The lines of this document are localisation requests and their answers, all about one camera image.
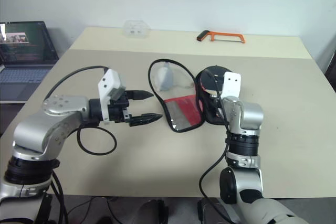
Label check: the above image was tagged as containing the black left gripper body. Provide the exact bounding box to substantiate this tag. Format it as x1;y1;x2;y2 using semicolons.
107;90;133;125

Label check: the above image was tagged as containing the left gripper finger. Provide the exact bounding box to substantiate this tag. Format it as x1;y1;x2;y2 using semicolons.
129;113;164;126
128;90;154;102

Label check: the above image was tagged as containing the black cable bundle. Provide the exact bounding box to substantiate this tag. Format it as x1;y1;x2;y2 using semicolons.
49;165;69;224

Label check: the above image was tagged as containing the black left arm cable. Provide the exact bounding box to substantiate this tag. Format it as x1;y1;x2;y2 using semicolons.
48;65;118;155

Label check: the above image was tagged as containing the dark side table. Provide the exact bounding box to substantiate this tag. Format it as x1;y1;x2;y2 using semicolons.
0;100;27;137

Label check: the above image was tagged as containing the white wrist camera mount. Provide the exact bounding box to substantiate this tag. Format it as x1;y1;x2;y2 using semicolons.
97;68;127;125
219;71;242;99

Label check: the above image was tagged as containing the clear plastic container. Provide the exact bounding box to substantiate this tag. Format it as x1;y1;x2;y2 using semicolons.
123;19;152;39

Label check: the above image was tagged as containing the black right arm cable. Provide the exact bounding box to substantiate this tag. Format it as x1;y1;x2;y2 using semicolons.
198;68;233;224

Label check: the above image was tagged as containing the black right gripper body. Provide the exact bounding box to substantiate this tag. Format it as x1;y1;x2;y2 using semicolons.
205;94;224;124

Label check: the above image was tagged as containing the open laptop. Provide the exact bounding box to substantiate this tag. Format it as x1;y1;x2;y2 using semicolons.
0;20;60;104

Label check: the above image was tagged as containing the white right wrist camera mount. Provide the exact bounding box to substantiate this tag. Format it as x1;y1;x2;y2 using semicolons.
219;71;242;99

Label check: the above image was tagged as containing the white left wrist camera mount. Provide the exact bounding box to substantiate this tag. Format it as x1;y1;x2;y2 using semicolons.
97;68;127;125

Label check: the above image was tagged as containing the orange hacksaw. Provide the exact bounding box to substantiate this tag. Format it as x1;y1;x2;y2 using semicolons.
196;30;247;45

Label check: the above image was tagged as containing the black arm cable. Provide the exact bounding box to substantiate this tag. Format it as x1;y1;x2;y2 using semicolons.
198;68;233;224
48;65;118;155

